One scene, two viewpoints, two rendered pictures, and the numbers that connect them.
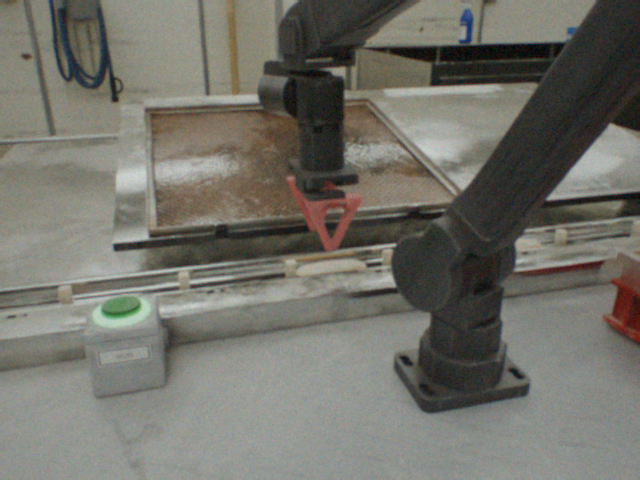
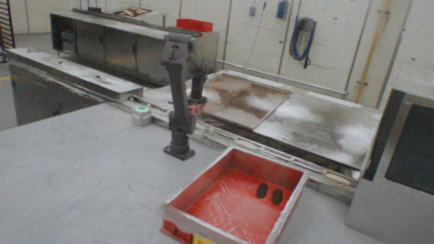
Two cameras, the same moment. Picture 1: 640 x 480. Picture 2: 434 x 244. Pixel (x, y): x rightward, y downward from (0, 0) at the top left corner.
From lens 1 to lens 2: 115 cm
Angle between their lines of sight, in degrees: 42
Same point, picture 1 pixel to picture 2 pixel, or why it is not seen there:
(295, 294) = not seen: hidden behind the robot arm
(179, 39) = (345, 48)
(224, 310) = (162, 120)
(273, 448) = (137, 140)
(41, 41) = (288, 37)
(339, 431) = (148, 144)
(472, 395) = (171, 152)
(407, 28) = not seen: outside the picture
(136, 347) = (138, 115)
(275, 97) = not seen: hidden behind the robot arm
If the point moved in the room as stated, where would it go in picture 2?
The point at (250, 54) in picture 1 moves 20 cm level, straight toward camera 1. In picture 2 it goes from (378, 62) to (374, 64)
